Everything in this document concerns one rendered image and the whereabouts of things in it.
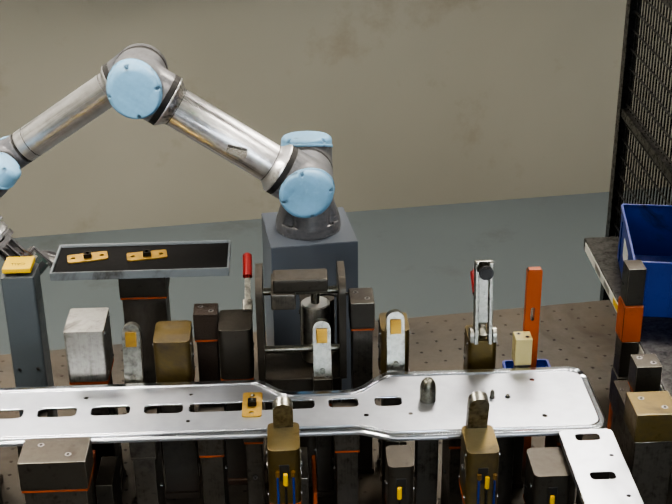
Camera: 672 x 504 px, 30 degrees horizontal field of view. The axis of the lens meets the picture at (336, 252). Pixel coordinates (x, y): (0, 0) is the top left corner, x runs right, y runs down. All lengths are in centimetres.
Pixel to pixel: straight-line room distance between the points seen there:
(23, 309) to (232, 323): 46
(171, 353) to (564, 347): 115
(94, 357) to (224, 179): 310
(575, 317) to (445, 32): 237
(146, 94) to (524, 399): 98
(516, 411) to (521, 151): 346
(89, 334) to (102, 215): 312
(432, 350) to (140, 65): 111
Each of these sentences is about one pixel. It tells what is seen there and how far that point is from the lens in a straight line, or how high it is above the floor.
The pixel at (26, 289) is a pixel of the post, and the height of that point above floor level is 111.
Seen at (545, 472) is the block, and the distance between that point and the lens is 231.
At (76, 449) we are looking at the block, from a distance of 232.
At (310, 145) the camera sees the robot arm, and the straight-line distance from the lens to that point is 279.
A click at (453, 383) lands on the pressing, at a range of 251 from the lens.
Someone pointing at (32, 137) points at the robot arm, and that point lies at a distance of 286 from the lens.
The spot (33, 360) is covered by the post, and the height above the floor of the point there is 94.
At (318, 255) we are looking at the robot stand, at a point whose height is 107.
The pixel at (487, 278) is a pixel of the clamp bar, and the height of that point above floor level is 120.
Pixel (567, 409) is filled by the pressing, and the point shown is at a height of 100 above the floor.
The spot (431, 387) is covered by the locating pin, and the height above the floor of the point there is 104.
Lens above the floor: 232
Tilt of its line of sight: 26 degrees down
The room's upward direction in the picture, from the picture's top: 1 degrees counter-clockwise
